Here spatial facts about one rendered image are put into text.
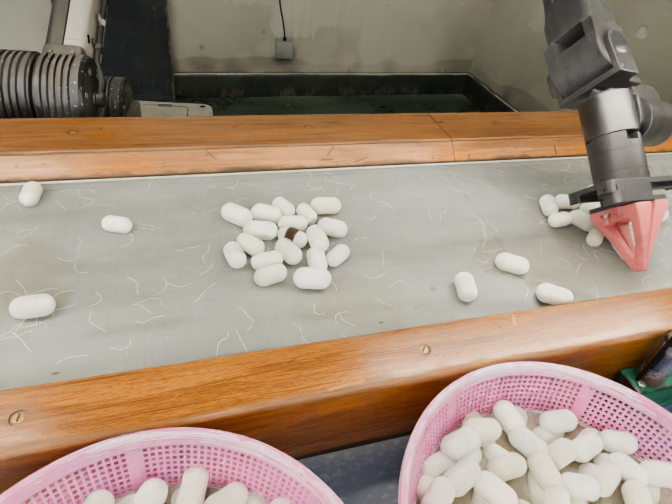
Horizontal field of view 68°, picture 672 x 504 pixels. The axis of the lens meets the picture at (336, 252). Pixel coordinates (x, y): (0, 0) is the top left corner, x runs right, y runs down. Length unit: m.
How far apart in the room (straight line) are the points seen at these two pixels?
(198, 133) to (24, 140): 0.20
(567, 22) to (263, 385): 0.54
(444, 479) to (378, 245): 0.27
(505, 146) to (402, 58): 2.12
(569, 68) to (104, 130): 0.57
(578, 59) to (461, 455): 0.46
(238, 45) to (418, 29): 0.94
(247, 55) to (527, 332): 2.29
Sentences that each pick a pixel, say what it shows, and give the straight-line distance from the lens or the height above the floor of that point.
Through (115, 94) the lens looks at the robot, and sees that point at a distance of 1.12.
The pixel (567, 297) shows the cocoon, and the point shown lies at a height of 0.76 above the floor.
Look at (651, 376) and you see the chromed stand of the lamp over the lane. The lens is 0.58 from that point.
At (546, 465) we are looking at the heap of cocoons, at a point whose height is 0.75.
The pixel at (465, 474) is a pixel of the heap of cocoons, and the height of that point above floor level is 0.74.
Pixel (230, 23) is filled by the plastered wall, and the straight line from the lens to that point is 2.57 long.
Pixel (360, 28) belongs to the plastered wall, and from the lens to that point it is 2.74.
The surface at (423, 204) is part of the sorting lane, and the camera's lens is 0.65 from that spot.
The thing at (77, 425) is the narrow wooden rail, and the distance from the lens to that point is 0.39.
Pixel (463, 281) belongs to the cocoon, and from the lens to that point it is 0.52.
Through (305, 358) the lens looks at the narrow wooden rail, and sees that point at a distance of 0.41.
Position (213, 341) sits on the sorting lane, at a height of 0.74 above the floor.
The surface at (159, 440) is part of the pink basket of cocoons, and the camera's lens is 0.38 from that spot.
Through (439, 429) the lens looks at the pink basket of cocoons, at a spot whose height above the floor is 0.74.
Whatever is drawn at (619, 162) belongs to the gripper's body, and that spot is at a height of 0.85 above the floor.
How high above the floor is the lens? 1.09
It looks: 40 degrees down
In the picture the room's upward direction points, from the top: 9 degrees clockwise
